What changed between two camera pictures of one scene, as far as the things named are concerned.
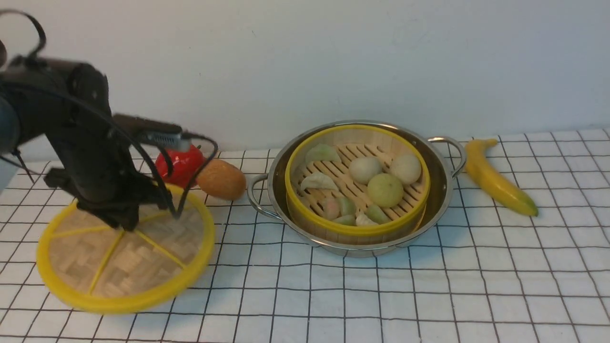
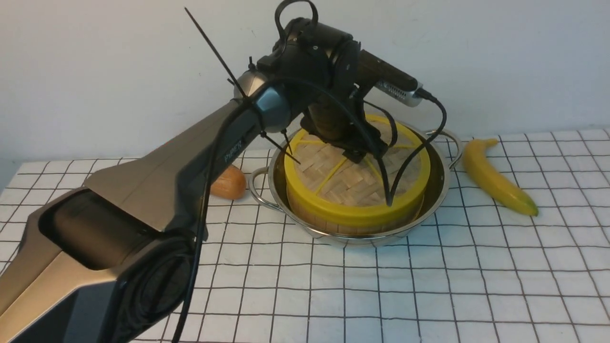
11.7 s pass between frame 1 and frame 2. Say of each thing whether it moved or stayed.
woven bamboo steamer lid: moved
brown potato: stayed
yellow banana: stayed
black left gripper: moved
